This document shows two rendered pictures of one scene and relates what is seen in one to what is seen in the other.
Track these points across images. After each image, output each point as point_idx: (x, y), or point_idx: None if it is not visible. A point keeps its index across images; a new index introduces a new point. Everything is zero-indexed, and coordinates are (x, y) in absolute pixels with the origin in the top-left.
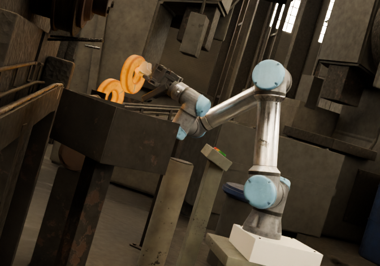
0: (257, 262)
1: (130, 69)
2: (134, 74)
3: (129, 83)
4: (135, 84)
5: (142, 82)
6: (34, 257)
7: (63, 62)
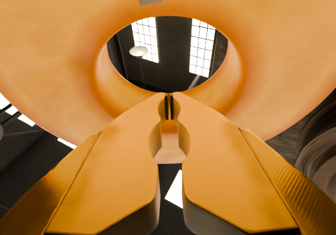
0: None
1: (303, 102)
2: (109, 58)
3: None
4: (151, 9)
5: (4, 57)
6: None
7: None
